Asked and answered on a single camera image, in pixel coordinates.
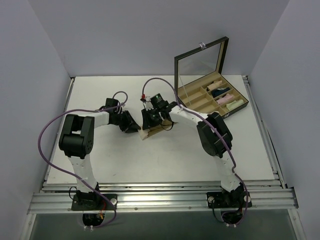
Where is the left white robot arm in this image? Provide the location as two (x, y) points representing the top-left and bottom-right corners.
(58, 98), (141, 210)

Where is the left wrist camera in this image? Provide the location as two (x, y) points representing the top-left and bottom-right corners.
(103, 98), (120, 112)

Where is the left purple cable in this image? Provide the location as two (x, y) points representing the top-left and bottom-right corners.
(37, 90), (129, 229)

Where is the black compartment storage box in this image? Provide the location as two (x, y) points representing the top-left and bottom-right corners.
(174, 36), (249, 119)

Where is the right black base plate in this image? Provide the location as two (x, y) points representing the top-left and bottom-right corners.
(206, 191), (247, 209)

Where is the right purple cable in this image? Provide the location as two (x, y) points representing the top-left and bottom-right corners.
(141, 77), (250, 223)

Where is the navy rolled underwear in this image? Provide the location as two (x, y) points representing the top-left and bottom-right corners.
(211, 87), (230, 98)

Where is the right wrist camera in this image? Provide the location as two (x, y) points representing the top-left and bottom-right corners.
(140, 94), (154, 111)

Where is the aluminium rail frame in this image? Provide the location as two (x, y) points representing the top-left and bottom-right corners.
(26, 76), (299, 216)

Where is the purple cable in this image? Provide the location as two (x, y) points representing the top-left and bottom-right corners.
(141, 77), (250, 223)
(37, 90), (129, 229)

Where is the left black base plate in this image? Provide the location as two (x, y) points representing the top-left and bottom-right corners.
(71, 192), (118, 211)

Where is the pale green rolled underwear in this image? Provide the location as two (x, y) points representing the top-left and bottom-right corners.
(225, 99), (244, 111)

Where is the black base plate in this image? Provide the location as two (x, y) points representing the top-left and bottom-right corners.
(206, 191), (247, 209)
(71, 192), (118, 211)

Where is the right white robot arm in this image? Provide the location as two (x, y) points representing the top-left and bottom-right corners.
(140, 93), (246, 207)

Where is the pink rolled underwear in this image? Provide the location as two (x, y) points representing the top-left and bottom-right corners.
(216, 93), (234, 105)

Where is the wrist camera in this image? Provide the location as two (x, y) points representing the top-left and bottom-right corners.
(140, 94), (154, 111)
(103, 98), (120, 112)

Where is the beige rolled underwear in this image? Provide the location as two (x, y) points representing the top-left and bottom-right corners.
(206, 80), (223, 92)

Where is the tan brown underwear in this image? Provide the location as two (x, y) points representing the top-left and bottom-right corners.
(138, 120), (175, 140)

